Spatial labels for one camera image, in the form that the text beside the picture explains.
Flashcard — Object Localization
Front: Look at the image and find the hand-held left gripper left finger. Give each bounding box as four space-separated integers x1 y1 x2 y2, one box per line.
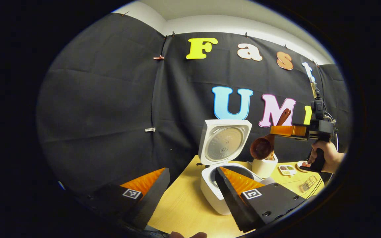
86 167 171 230

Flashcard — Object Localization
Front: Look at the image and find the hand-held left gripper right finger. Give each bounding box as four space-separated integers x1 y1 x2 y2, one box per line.
215 166 307 233

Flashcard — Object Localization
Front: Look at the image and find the brown wooden spoon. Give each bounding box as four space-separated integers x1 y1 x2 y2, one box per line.
250 108 292 161

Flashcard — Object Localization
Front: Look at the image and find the clear wire chopstick holder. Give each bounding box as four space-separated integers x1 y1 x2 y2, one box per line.
298 175 318 193

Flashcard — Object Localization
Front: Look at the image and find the white rice cooker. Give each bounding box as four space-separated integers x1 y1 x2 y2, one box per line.
198 119 275 216

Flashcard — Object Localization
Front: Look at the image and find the white round plate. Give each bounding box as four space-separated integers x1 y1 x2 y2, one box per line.
296 160 312 173

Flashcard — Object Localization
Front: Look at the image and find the white divided dish with beans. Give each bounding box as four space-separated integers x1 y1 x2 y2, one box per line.
278 164 297 176

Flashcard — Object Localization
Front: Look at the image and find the white toaster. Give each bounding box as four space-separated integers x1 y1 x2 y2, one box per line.
252 153 279 179

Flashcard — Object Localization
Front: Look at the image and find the black backdrop cloth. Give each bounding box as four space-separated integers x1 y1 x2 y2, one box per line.
36 13 353 199

